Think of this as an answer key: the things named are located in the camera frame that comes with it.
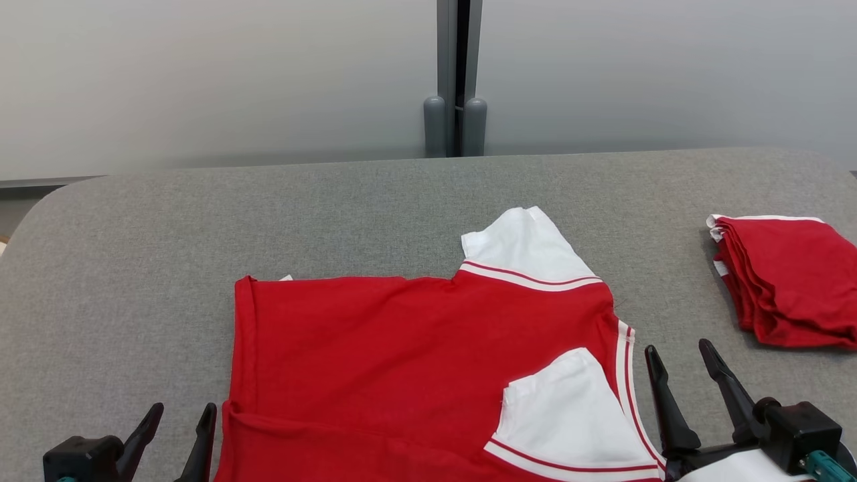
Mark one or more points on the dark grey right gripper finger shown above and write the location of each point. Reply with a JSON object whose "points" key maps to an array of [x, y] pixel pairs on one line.
{"points": [[733, 402], [673, 422]]}

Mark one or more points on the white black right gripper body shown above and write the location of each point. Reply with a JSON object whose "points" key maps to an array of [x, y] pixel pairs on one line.
{"points": [[730, 468]]}

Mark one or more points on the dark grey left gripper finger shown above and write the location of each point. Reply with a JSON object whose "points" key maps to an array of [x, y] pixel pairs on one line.
{"points": [[140, 445], [199, 455]]}

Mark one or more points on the red shorts with white stripe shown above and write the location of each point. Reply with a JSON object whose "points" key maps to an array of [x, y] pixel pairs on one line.
{"points": [[797, 281]]}

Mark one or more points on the red white jersey shirt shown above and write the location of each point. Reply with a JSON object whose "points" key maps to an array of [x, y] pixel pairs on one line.
{"points": [[368, 348]]}

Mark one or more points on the grey cylindrical partition foot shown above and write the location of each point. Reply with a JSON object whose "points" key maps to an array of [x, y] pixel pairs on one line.
{"points": [[475, 127], [434, 127]]}

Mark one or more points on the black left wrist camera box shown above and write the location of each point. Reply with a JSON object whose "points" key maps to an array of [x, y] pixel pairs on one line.
{"points": [[80, 462]]}

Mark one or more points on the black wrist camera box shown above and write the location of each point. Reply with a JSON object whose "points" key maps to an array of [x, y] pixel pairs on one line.
{"points": [[800, 432], [80, 462]]}

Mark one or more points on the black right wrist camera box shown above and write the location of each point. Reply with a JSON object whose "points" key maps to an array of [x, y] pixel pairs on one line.
{"points": [[800, 432]]}

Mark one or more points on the teal right camera connector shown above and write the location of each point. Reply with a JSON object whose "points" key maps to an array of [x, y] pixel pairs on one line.
{"points": [[822, 468]]}

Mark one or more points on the grey partition base rail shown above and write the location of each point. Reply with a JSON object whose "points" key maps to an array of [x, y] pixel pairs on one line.
{"points": [[40, 182]]}

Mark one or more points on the grey metal partition post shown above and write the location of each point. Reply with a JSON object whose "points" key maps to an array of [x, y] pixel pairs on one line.
{"points": [[446, 40]]}

